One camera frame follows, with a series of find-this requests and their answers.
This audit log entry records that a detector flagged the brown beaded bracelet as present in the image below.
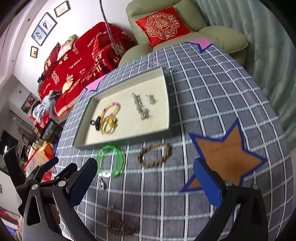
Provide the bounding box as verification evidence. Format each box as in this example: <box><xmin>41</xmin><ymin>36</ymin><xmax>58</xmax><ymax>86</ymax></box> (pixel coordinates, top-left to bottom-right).
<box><xmin>106</xmin><ymin>217</ymin><xmax>136</xmax><ymax>235</ymax></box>

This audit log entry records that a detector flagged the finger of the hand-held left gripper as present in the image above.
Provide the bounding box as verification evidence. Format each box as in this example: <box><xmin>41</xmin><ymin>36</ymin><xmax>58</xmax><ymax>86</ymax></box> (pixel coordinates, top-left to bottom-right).
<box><xmin>26</xmin><ymin>156</ymin><xmax>59</xmax><ymax>184</ymax></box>
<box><xmin>53</xmin><ymin>163</ymin><xmax>78</xmax><ymax>184</ymax></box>

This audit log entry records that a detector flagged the pile of grey clothes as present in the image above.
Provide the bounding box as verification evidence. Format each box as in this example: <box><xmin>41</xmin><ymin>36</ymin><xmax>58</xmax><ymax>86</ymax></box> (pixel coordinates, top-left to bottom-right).
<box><xmin>32</xmin><ymin>91</ymin><xmax>60</xmax><ymax>123</ymax></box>

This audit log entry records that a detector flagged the red covered sofa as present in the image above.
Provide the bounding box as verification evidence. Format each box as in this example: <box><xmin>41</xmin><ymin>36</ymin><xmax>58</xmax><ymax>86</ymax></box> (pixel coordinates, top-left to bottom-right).
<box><xmin>38</xmin><ymin>22</ymin><xmax>139</xmax><ymax>121</ymax></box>

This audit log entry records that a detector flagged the red printed pillow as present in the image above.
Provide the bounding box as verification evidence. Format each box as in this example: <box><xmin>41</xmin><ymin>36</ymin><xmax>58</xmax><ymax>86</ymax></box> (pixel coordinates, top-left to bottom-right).
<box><xmin>44</xmin><ymin>43</ymin><xmax>61</xmax><ymax>72</ymax></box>

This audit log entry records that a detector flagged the white photo pillow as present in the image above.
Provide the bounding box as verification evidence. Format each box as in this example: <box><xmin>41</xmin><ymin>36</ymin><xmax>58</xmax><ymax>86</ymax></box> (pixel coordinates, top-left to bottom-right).
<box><xmin>57</xmin><ymin>34</ymin><xmax>77</xmax><ymax>61</ymax></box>

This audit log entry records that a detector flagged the green armchair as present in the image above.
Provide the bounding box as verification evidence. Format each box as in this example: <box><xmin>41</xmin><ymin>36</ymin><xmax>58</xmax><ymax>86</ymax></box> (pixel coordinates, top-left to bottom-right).
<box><xmin>118</xmin><ymin>0</ymin><xmax>249</xmax><ymax>67</ymax></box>

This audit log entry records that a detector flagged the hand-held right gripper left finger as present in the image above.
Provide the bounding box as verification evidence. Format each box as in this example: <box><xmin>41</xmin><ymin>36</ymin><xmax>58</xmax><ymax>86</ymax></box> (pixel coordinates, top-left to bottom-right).
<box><xmin>22</xmin><ymin>159</ymin><xmax>98</xmax><ymax>241</ymax></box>

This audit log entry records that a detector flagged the black picture box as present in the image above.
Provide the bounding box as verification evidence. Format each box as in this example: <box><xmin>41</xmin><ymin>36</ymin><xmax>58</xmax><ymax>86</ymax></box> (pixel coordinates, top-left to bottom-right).
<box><xmin>40</xmin><ymin>119</ymin><xmax>64</xmax><ymax>143</ymax></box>

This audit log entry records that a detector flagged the pastel flower bead bracelet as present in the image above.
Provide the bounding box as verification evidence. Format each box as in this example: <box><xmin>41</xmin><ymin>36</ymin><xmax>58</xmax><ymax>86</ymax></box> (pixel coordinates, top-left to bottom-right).
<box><xmin>102</xmin><ymin>102</ymin><xmax>121</xmax><ymax>118</ymax></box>

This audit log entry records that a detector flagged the long silver hair clip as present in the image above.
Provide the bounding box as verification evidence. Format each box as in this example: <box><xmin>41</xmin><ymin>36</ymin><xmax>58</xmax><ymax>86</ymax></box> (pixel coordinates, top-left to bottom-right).
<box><xmin>132</xmin><ymin>92</ymin><xmax>149</xmax><ymax>120</ymax></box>

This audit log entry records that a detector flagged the brown braided bracelet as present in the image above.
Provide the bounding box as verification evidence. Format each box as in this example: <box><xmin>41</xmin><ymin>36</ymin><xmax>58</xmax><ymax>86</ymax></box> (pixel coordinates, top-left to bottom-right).
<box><xmin>138</xmin><ymin>142</ymin><xmax>172</xmax><ymax>168</ymax></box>

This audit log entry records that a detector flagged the black photo frame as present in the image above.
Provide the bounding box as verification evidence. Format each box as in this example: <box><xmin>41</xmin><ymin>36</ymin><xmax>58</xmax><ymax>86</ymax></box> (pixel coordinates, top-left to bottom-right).
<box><xmin>32</xmin><ymin>25</ymin><xmax>48</xmax><ymax>46</ymax></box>
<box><xmin>38</xmin><ymin>12</ymin><xmax>58</xmax><ymax>35</ymax></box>

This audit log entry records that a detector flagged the green plastic bangle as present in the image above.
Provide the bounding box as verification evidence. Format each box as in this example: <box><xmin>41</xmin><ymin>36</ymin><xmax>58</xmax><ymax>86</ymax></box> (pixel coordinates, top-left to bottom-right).
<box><xmin>96</xmin><ymin>145</ymin><xmax>126</xmax><ymax>178</ymax></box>

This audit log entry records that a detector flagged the orange red shopping bag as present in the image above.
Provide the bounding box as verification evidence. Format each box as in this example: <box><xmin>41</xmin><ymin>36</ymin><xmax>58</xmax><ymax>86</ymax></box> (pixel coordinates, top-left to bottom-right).
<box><xmin>23</xmin><ymin>142</ymin><xmax>57</xmax><ymax>169</ymax></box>

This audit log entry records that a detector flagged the yellow cord bracelet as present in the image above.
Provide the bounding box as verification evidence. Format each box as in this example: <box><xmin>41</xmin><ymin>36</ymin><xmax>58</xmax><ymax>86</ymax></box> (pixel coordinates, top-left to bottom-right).
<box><xmin>100</xmin><ymin>115</ymin><xmax>118</xmax><ymax>135</ymax></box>

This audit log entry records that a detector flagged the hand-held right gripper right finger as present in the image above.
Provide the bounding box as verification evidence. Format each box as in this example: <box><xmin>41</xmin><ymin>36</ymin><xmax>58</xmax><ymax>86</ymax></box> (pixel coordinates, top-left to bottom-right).
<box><xmin>193</xmin><ymin>158</ymin><xmax>270</xmax><ymax>241</ymax></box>

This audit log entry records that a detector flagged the black hair clip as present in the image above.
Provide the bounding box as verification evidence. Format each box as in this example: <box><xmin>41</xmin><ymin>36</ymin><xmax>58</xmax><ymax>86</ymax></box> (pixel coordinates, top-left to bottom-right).
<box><xmin>90</xmin><ymin>117</ymin><xmax>103</xmax><ymax>130</ymax></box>

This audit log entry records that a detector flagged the red embroidered cushion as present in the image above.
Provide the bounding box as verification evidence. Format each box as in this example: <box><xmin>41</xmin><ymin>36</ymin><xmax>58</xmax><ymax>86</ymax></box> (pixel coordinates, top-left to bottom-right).
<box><xmin>135</xmin><ymin>6</ymin><xmax>193</xmax><ymax>47</ymax></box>

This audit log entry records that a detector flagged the white shallow tray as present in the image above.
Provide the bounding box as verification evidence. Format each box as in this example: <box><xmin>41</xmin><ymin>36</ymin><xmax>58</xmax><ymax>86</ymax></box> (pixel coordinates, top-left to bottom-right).
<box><xmin>72</xmin><ymin>66</ymin><xmax>174</xmax><ymax>149</ymax></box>

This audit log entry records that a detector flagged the black certificate frame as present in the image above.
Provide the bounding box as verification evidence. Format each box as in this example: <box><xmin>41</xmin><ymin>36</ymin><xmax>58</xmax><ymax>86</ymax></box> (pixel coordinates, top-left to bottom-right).
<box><xmin>54</xmin><ymin>1</ymin><xmax>70</xmax><ymax>18</ymax></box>

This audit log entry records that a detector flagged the pale green curtain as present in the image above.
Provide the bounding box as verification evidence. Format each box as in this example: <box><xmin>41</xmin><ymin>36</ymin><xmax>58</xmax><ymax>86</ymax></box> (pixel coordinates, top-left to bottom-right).
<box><xmin>194</xmin><ymin>0</ymin><xmax>296</xmax><ymax>144</ymax></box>

